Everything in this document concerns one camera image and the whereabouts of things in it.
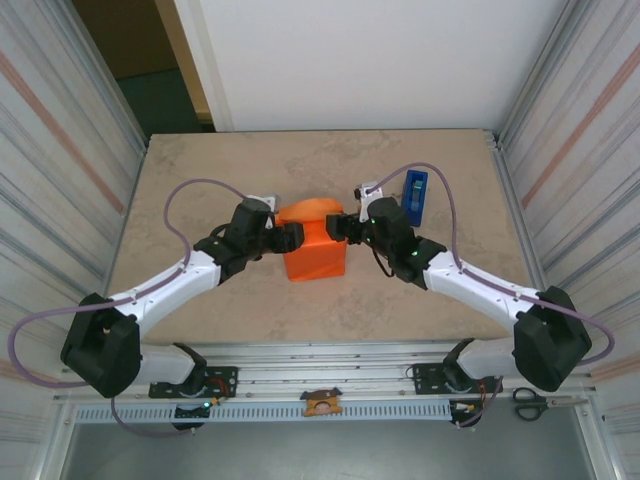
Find blue tape dispenser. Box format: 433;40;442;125
401;169;430;229

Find orange cloth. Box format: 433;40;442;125
276;196;350;284

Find tan wooden door edge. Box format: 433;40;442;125
152;0;214;124

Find brown cartoon figure decoration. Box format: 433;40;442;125
299;387;344;418

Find black controller board green light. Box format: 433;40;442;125
171;399;224;432

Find black controller board orange plugs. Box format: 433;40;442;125
448;398;485;429

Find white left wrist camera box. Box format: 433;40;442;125
257;193;280;231

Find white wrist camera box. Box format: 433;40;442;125
257;193;280;231
352;180;385;224

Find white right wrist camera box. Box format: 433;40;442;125
352;180;385;224

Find thin black right gripper cable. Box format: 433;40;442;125
369;247;396;279

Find aluminium side rail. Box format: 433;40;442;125
482;128;569;357
87;133;151;362

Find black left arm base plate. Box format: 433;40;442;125
148;366;239;400

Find aluminium rail frame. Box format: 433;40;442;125
53;341;599;405

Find white door frame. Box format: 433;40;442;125
172;0;235;133

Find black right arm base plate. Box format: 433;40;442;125
412;362;503;396

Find white slotted cable duct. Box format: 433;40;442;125
73;402;454;424

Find black-handled scissors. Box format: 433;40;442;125
511;386;589;421

